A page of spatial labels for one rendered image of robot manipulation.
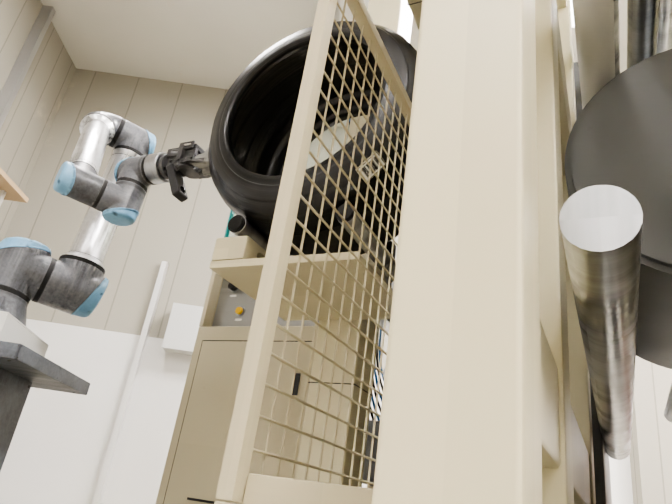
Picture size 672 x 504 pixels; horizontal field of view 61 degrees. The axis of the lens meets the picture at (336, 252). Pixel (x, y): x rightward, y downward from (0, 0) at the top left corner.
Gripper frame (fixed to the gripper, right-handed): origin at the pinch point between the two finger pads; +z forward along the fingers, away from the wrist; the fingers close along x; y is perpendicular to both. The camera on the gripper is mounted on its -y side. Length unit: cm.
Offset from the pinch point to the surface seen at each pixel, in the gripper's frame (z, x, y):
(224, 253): 16.1, -8.8, -32.2
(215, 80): -212, 194, 248
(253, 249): 21.5, -5.6, -30.0
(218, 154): 10.0, -12.4, -6.6
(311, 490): 72, -57, -80
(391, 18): 32, 29, 75
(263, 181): 25.6, -12.8, -16.6
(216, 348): -38, 63, -34
